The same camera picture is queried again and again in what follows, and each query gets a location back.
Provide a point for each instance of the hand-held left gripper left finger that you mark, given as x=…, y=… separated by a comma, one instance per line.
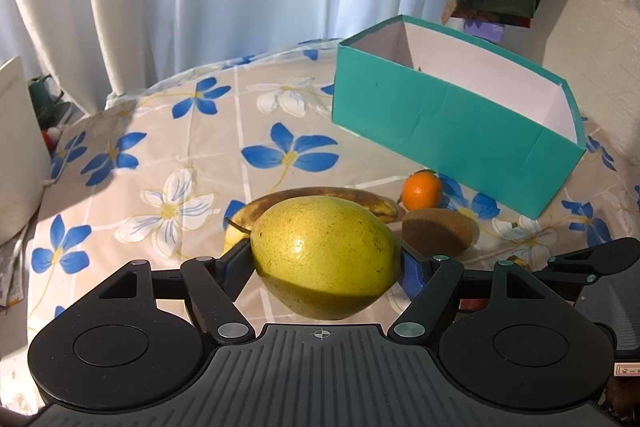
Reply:
x=235, y=264

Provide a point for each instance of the small red figure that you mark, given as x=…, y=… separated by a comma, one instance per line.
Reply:
x=50, y=139

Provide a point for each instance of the brown kiwi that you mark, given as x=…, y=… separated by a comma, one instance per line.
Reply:
x=437, y=229

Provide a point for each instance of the blue floral tablecloth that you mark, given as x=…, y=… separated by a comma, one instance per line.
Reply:
x=165, y=167

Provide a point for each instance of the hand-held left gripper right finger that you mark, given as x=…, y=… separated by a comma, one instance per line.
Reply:
x=411, y=274

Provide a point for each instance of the brown spotted banana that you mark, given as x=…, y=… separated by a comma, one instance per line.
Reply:
x=521, y=263
x=350, y=198

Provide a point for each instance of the purple hanging packet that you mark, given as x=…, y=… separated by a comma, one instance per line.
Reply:
x=484, y=29

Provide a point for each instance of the paper leaflets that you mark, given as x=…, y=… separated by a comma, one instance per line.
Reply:
x=10, y=274

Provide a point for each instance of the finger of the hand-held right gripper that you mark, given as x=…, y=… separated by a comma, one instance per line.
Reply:
x=600, y=259

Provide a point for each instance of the brown hanging card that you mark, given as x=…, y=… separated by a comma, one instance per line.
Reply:
x=449, y=9

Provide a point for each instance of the dark green container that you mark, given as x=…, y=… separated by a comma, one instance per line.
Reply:
x=47, y=99

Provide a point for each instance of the orange tangerine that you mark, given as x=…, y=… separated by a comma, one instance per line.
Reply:
x=421, y=191

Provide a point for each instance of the yellow-green pear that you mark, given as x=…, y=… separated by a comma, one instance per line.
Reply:
x=325, y=252

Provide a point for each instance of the teal cardboard box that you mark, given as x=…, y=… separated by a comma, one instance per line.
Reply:
x=450, y=132

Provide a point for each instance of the white appliance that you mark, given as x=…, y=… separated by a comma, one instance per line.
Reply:
x=17, y=147

